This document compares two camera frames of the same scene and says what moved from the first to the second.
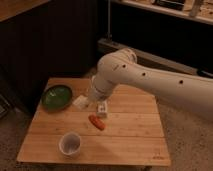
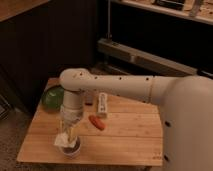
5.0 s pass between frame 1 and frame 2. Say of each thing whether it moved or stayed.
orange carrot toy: stayed
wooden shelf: stayed
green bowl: stayed
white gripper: moved
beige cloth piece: moved
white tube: stayed
